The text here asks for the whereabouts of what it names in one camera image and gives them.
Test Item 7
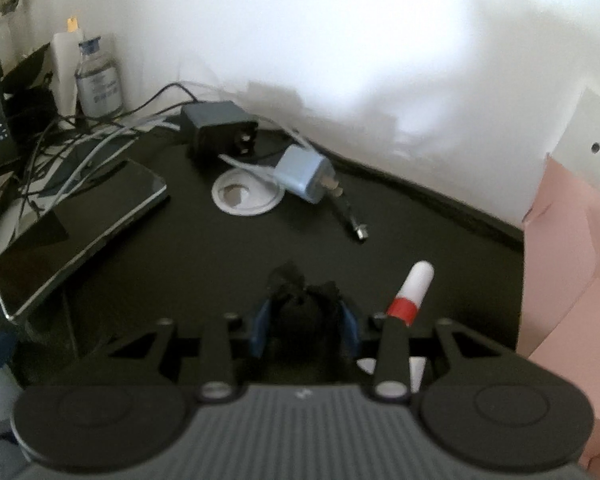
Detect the black hair bow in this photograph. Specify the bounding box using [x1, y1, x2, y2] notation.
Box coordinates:
[266, 260, 342, 356]

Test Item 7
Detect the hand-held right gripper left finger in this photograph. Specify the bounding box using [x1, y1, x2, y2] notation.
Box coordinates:
[107, 297, 272, 402]

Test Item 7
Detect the blue charger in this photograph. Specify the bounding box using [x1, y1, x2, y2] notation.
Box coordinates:
[275, 145, 343, 205]

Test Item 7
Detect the white wall socket panel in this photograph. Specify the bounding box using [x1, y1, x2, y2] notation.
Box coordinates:
[550, 87, 600, 196]

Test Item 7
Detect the white bottle with orange cap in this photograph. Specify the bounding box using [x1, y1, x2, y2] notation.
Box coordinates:
[50, 19, 85, 116]

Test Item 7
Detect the black desktop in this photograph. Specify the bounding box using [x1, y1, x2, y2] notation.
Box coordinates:
[0, 125, 531, 411]

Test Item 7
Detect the black adapter cable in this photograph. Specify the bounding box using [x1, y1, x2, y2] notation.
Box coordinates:
[20, 82, 221, 211]

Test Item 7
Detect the black speaker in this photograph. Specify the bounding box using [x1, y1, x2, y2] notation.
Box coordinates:
[2, 75, 58, 123]

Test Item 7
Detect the black smartphone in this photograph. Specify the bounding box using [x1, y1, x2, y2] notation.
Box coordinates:
[0, 159, 170, 321]

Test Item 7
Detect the white desk grommet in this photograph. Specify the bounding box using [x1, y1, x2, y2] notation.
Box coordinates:
[211, 167, 285, 218]

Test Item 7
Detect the white tube with red band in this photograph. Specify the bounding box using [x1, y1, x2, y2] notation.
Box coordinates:
[357, 260, 436, 391]

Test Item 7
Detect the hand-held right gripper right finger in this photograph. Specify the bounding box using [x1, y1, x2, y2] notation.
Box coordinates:
[337, 300, 516, 401]

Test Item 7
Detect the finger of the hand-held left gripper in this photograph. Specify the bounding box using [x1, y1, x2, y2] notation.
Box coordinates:
[0, 330, 21, 388]

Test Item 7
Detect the pink cardboard box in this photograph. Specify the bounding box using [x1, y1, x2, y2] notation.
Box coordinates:
[515, 155, 600, 471]

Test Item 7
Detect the clear bottle with blue cap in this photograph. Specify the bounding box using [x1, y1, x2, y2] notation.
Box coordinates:
[75, 37, 126, 118]

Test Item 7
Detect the black cable with metal plug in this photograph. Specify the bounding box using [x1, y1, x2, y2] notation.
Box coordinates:
[330, 190, 373, 243]

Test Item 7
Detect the black power adapter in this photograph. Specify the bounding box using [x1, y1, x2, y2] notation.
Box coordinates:
[180, 101, 261, 161]

